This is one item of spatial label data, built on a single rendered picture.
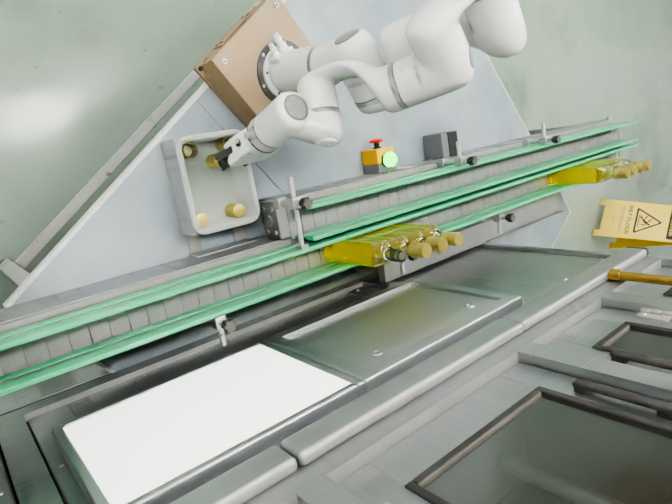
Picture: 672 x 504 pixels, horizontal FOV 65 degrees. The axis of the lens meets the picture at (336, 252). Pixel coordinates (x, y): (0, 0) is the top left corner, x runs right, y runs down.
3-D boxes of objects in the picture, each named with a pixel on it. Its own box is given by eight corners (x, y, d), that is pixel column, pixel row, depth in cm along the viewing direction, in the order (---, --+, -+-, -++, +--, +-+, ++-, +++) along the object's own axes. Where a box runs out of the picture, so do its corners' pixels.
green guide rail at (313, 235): (295, 239, 131) (314, 241, 124) (294, 235, 130) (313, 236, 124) (619, 141, 232) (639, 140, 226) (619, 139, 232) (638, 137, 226)
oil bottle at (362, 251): (324, 260, 137) (380, 269, 120) (321, 239, 136) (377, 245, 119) (341, 255, 140) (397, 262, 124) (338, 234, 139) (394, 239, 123)
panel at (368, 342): (55, 442, 92) (109, 542, 65) (50, 427, 91) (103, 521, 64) (411, 287, 144) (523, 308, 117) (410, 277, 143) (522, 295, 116)
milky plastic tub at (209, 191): (182, 235, 126) (197, 237, 119) (160, 141, 121) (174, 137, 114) (245, 219, 136) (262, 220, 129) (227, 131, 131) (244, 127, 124)
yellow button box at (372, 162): (363, 174, 160) (379, 173, 154) (359, 149, 158) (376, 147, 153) (379, 170, 164) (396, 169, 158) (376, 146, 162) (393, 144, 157)
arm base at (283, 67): (246, 51, 122) (284, 41, 110) (282, 24, 127) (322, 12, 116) (279, 109, 130) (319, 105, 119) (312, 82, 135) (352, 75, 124)
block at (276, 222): (264, 239, 133) (279, 240, 128) (257, 202, 131) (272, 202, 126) (276, 235, 135) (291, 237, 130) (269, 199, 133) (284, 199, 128)
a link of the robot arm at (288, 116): (344, 91, 102) (353, 138, 101) (315, 113, 110) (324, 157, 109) (275, 86, 93) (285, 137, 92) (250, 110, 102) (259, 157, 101)
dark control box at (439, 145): (424, 160, 176) (443, 158, 169) (421, 136, 174) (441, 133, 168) (440, 156, 181) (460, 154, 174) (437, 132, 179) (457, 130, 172)
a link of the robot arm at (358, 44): (325, 30, 117) (376, 16, 105) (351, 82, 124) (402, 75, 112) (297, 54, 113) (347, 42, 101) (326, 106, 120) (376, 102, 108)
